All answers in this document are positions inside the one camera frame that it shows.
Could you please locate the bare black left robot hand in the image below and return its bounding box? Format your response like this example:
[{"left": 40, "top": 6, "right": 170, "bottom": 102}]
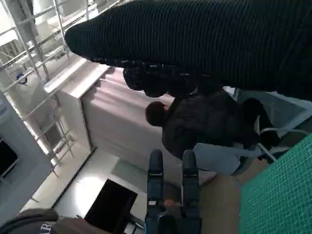
[{"left": 145, "top": 149, "right": 203, "bottom": 234}]

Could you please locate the grey-blue office chair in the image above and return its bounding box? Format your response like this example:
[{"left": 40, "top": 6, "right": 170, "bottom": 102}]
[{"left": 195, "top": 126, "right": 308, "bottom": 176}]

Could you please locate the dark window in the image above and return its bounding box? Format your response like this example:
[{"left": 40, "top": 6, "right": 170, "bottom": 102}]
[{"left": 0, "top": 138, "right": 19, "bottom": 178}]

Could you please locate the black screen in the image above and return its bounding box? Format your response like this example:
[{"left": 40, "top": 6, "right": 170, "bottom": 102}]
[{"left": 84, "top": 179, "right": 138, "bottom": 230}]

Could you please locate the white metal scaffold frame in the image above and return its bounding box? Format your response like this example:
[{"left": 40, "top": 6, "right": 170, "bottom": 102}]
[{"left": 0, "top": 0, "right": 103, "bottom": 176}]

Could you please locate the black garment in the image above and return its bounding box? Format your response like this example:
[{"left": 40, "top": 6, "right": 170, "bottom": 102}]
[{"left": 242, "top": 97, "right": 281, "bottom": 153}]

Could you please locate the pale pleated curtain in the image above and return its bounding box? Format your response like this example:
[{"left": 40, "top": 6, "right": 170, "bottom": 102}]
[{"left": 81, "top": 67, "right": 186, "bottom": 156}]

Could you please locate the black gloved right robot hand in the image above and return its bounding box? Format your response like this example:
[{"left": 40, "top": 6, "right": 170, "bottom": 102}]
[{"left": 64, "top": 0, "right": 312, "bottom": 101}]

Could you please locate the person in dark jacket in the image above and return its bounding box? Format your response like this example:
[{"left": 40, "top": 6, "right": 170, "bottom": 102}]
[{"left": 145, "top": 89, "right": 263, "bottom": 164}]

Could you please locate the green cutting mat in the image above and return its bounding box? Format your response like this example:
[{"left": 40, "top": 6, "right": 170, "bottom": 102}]
[{"left": 240, "top": 133, "right": 312, "bottom": 234}]

